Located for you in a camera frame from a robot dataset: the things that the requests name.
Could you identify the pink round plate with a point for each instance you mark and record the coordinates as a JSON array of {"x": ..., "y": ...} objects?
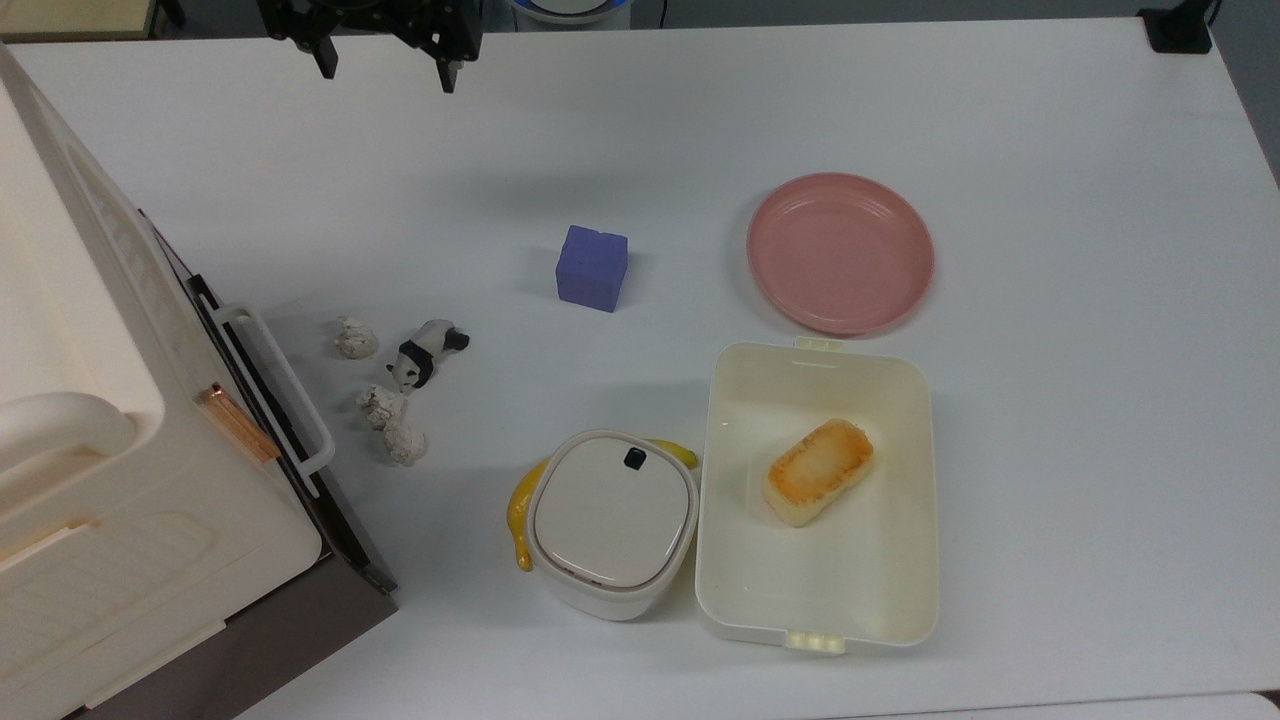
[{"x": 840, "y": 252}]

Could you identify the yellow banana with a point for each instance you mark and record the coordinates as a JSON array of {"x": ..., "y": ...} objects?
[{"x": 520, "y": 510}]

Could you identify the white and blue round object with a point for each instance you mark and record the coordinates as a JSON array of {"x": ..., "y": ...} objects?
[{"x": 570, "y": 8}]

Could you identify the white crumpled lump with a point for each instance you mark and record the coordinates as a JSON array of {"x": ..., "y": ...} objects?
[
  {"x": 355, "y": 338},
  {"x": 380, "y": 406},
  {"x": 405, "y": 442}
]

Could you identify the cream plastic lunch box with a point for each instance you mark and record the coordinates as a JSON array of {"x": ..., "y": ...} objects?
[{"x": 880, "y": 560}]

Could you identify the black clamp mount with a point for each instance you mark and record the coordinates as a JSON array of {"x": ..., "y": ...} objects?
[{"x": 1178, "y": 28}]

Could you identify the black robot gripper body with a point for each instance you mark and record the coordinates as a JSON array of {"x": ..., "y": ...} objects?
[{"x": 385, "y": 15}]

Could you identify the blue cube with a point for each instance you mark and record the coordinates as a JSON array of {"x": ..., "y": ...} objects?
[{"x": 592, "y": 268}]

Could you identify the black and white panda toy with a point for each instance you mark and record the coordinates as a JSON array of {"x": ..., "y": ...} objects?
[{"x": 424, "y": 356}]

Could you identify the toasted bread piece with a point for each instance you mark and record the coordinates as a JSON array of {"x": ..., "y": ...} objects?
[{"x": 818, "y": 472}]

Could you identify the white square lidded container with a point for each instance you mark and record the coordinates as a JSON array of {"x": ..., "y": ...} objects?
[{"x": 612, "y": 525}]

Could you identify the cream toy oven appliance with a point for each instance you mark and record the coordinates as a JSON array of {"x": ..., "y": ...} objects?
[{"x": 120, "y": 470}]

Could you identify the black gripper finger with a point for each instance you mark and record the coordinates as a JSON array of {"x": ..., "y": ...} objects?
[
  {"x": 324, "y": 58},
  {"x": 448, "y": 75}
]

